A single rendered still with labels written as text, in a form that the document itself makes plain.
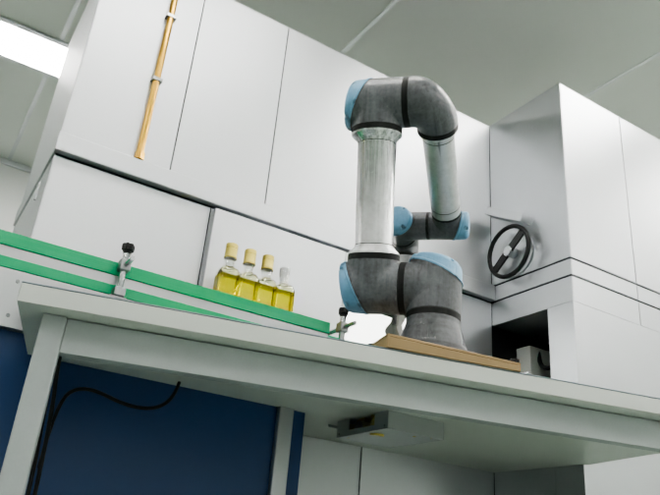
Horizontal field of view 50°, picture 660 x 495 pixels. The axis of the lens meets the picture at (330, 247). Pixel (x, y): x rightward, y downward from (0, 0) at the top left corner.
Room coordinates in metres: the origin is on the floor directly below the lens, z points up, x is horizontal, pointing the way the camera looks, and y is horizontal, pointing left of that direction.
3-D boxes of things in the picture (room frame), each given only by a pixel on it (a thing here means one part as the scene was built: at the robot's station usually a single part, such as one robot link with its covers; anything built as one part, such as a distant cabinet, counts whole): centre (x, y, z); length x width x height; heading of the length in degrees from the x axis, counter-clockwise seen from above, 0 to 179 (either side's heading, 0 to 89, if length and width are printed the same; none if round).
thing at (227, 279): (1.80, 0.27, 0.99); 0.06 x 0.06 x 0.21; 29
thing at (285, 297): (1.89, 0.12, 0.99); 0.06 x 0.06 x 0.21; 30
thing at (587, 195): (2.51, -1.02, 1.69); 0.70 x 0.37 x 0.89; 120
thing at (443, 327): (1.43, -0.23, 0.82); 0.15 x 0.15 x 0.10
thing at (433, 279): (1.43, -0.23, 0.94); 0.13 x 0.12 x 0.14; 74
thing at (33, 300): (2.06, -0.04, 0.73); 1.58 x 1.52 x 0.04; 107
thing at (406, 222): (1.69, -0.20, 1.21); 0.11 x 0.11 x 0.08; 74
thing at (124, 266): (1.49, 0.45, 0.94); 0.07 x 0.04 x 0.13; 30
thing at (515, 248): (2.37, -0.67, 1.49); 0.21 x 0.05 x 0.21; 30
